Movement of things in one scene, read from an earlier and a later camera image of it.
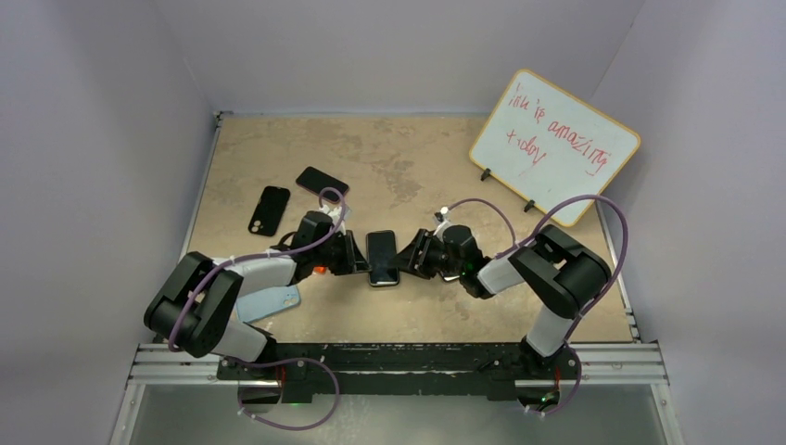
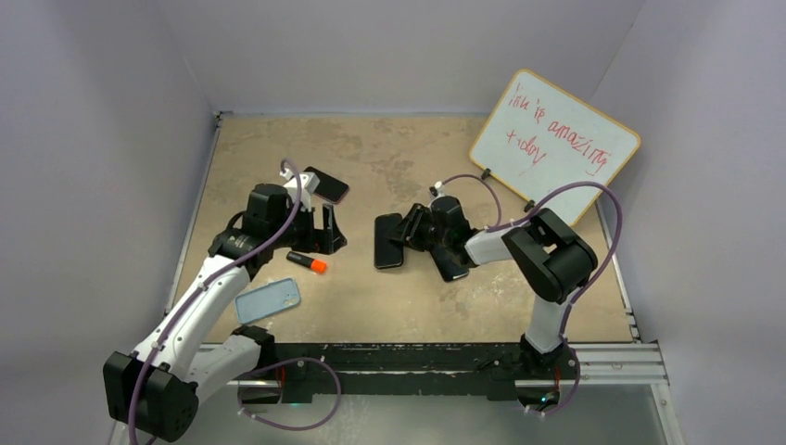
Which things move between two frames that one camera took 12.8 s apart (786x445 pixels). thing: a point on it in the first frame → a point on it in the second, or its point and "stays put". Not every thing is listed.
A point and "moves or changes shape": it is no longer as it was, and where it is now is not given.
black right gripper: x=409 y=260 → x=405 y=231
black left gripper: x=352 y=260 → x=326 y=240
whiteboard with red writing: x=550 y=147 stays put
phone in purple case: x=312 y=181 stays put
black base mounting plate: x=494 y=370 stays put
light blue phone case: x=260 y=305 stays put
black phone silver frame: x=383 y=259 moves or changes shape
